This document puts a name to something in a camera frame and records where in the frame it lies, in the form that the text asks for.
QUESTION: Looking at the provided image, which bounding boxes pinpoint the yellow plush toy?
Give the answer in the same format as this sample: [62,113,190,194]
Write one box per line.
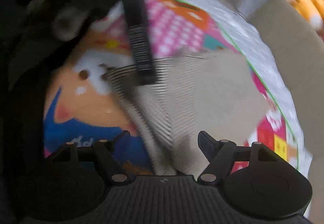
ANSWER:
[286,0,324,29]

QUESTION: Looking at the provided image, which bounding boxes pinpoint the beige ribbed clothes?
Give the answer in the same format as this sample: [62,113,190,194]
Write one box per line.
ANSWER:
[101,52,269,176]

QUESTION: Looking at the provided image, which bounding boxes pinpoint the colourful patchwork play mat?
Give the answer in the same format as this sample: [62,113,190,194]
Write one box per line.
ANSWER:
[43,0,314,176]

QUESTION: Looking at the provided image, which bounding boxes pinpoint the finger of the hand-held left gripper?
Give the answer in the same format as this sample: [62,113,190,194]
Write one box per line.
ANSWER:
[121,0,157,86]

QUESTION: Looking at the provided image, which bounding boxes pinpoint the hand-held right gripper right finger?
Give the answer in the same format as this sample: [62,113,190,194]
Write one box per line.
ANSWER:
[197,130,289,185]

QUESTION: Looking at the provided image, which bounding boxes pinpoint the white quilted mattress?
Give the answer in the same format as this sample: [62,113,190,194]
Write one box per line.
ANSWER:
[139,0,314,176]

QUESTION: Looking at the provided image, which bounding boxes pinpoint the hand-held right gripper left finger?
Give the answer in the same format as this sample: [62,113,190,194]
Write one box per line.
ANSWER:
[51,131,132,184]

